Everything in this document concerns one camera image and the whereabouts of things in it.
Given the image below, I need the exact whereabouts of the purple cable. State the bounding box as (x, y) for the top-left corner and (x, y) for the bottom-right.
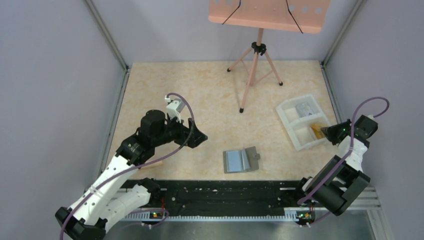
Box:
(297, 96), (390, 206)
(59, 92), (196, 240)

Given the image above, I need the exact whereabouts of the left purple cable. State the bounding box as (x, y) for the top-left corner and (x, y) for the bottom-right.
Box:
(59, 92), (196, 240)

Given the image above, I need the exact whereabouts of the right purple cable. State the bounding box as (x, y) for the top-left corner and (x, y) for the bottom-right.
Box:
(297, 96), (390, 206)

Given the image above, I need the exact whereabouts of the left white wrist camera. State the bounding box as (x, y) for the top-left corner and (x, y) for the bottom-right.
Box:
(164, 96), (186, 123)

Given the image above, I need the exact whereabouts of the grey card holder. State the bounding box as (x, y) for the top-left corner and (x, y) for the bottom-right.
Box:
(223, 146), (261, 174)

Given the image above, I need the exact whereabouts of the white divided plastic tray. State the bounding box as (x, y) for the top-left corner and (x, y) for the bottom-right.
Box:
(275, 94), (332, 152)

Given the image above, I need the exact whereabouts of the silver card in tray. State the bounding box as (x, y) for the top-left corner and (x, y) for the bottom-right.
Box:
(295, 101), (315, 118)

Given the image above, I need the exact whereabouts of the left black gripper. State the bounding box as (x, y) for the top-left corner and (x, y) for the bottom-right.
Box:
(152, 112), (207, 148)

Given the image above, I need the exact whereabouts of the pink music stand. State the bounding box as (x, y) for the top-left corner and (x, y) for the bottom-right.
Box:
(208, 0), (331, 113)

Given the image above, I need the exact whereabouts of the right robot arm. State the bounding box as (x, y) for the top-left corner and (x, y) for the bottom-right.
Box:
(293, 115), (378, 216)

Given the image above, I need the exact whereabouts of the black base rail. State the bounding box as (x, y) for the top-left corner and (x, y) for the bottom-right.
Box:
(82, 178), (379, 223)

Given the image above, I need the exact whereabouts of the gold credit card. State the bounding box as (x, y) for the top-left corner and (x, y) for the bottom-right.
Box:
(310, 123), (327, 140)

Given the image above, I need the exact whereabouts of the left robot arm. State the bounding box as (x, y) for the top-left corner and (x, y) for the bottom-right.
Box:
(55, 109), (208, 240)

